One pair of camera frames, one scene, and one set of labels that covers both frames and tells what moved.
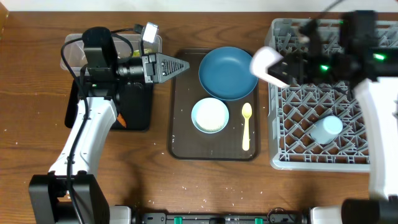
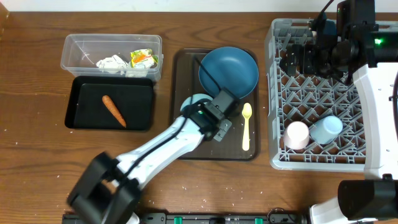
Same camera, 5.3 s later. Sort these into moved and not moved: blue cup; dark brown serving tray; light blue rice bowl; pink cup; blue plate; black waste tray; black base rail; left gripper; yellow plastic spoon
Moved: pink cup; light blue rice bowl; left gripper
Not moved: dark brown serving tray; blue plate; blue cup; yellow plastic spoon; black base rail; black waste tray
